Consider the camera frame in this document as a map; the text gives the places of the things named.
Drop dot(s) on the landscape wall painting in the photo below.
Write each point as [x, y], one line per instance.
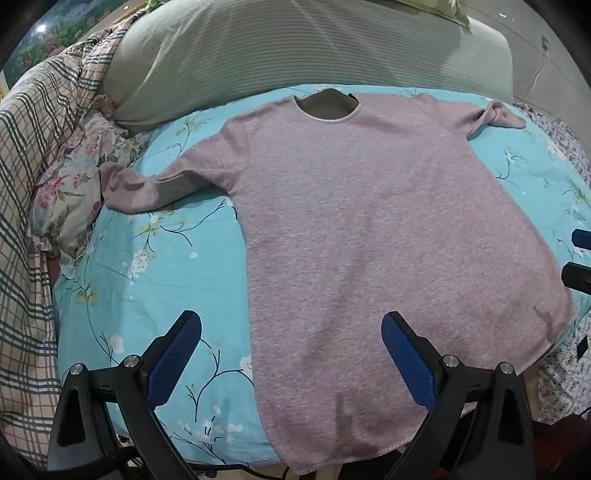
[55, 27]

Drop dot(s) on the pink knit sweater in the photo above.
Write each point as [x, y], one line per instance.
[369, 230]

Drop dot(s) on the pale green striped pillow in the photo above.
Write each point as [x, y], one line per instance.
[277, 46]

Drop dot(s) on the beige padded headboard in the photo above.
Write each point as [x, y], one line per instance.
[545, 83]

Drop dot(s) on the small floral print bedsheet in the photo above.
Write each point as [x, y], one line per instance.
[565, 138]

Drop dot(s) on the pink floral frilled pillow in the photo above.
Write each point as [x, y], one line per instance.
[69, 184]

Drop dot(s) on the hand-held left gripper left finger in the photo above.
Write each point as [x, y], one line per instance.
[173, 355]

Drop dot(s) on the blue floral bedsheet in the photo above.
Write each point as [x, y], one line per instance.
[161, 277]

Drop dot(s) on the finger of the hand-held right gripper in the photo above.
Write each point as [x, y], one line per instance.
[578, 278]
[582, 239]

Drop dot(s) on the plaid blanket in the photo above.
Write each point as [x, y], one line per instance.
[27, 184]

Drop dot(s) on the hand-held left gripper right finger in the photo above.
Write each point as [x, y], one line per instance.
[408, 355]

